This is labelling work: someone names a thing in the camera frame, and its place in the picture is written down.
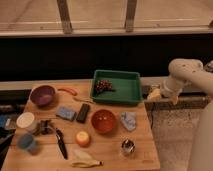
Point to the light blue towel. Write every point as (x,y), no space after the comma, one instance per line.
(128,120)

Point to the purple bowl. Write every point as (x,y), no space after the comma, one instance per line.
(43,95)

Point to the orange apple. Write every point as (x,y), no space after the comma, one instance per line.
(83,138)

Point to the shiny metal cup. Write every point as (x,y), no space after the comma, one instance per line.
(127,147)

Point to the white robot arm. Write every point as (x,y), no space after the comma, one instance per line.
(183,72)

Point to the blue sponge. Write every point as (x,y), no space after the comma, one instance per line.
(66,113)

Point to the thin wooden stick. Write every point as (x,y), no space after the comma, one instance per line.
(82,100)

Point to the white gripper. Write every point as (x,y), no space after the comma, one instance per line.
(170,87)

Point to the blue plastic cup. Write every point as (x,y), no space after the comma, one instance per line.
(27,143)

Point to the black handled knife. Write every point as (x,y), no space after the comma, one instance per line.
(61,143)

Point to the dark metal clamp tool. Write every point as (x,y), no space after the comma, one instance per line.
(44,127)

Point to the black rectangular block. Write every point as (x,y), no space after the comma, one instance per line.
(82,115)

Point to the green plastic tray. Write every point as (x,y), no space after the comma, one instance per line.
(126,87)

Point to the dark grape bunch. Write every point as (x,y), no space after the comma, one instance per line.
(103,85)

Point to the red-orange bowl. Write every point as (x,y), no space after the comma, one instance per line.
(103,121)

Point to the yellow banana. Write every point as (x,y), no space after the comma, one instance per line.
(84,160)

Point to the orange carrot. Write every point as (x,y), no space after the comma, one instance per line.
(68,90)

